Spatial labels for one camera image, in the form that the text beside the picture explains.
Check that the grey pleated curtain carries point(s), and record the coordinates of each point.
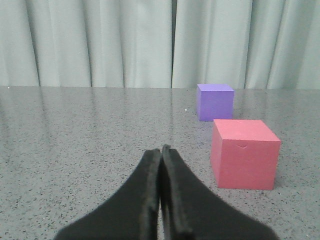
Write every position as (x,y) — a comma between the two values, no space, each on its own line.
(247,44)

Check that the purple foam cube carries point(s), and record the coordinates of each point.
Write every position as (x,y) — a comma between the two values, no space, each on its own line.
(214,101)

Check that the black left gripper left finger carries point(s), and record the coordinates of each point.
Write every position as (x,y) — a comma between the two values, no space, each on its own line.
(131,213)

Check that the pink foam cube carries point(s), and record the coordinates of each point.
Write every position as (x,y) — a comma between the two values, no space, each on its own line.
(244,154)

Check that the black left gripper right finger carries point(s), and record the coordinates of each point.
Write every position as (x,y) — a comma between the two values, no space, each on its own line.
(191,211)

